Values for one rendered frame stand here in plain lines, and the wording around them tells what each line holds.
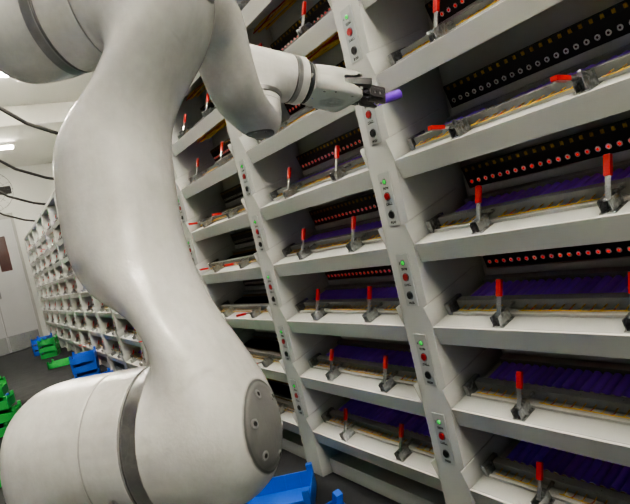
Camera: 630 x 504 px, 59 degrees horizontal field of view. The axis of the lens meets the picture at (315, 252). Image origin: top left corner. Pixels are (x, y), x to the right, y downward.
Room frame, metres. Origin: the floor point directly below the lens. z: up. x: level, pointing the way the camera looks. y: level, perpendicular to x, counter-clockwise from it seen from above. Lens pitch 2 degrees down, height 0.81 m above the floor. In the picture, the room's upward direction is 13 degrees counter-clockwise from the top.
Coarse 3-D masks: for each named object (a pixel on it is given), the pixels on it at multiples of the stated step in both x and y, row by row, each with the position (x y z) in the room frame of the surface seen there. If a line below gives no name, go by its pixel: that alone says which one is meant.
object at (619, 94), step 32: (576, 64) 1.04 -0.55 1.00; (480, 96) 1.23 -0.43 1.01; (576, 96) 0.86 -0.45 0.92; (608, 96) 0.83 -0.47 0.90; (416, 128) 1.28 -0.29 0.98; (480, 128) 1.05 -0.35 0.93; (512, 128) 0.98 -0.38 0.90; (544, 128) 0.93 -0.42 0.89; (416, 160) 1.19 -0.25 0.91; (448, 160) 1.12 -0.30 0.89
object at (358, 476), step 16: (336, 464) 1.83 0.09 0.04; (352, 464) 1.77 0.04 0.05; (368, 464) 1.74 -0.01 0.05; (352, 480) 1.76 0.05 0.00; (368, 480) 1.68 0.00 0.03; (384, 480) 1.61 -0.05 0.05; (400, 480) 1.59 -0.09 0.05; (400, 496) 1.55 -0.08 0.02; (416, 496) 1.48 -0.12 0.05; (432, 496) 1.46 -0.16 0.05
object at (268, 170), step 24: (240, 0) 1.90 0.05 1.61; (240, 144) 1.86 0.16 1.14; (264, 168) 1.87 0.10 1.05; (288, 216) 1.89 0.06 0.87; (264, 240) 1.86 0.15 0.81; (264, 264) 1.89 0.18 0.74; (288, 288) 1.86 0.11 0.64; (288, 336) 1.85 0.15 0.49; (312, 336) 1.88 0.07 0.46; (336, 336) 1.93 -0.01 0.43; (312, 408) 1.85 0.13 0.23; (312, 432) 1.84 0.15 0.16; (312, 456) 1.88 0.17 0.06
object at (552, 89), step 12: (612, 60) 0.86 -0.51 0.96; (624, 60) 0.84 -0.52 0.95; (600, 72) 0.88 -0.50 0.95; (612, 72) 0.86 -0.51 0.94; (552, 84) 0.94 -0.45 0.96; (564, 84) 0.93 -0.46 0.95; (528, 96) 0.99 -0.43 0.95; (540, 96) 0.97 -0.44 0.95; (492, 108) 1.06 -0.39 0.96; (504, 108) 1.04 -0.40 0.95; (516, 108) 1.00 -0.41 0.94; (468, 120) 1.11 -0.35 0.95; (480, 120) 1.09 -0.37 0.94; (432, 132) 1.20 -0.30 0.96; (444, 132) 1.17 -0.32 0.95; (420, 144) 1.21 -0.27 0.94
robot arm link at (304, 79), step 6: (294, 54) 0.98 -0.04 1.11; (300, 60) 0.97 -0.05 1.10; (306, 60) 0.98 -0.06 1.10; (300, 66) 0.96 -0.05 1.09; (306, 66) 0.97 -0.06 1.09; (300, 72) 0.96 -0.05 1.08; (306, 72) 0.96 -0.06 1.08; (300, 78) 0.96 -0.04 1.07; (306, 78) 0.96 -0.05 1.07; (300, 84) 0.96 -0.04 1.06; (306, 84) 0.97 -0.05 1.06; (300, 90) 0.97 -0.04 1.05; (306, 90) 0.97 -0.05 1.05; (294, 96) 0.97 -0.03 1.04; (300, 96) 0.98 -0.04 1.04; (288, 102) 0.99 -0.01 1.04; (294, 102) 0.99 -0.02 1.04; (300, 102) 0.99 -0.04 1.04
